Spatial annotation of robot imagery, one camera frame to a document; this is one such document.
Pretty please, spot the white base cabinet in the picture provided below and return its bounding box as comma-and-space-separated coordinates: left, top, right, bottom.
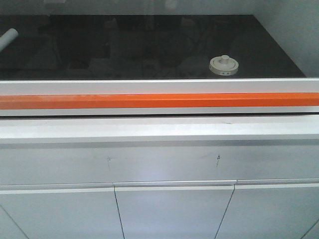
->
0, 115, 319, 239

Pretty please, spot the glass jar with white lid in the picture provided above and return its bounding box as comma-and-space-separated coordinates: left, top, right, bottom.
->
209, 55, 239, 76

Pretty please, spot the orange and white sash frame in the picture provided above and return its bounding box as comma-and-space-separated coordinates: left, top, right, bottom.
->
0, 78, 319, 115

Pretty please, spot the white tube at left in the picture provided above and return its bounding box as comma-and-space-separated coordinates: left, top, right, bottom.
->
0, 28, 19, 52

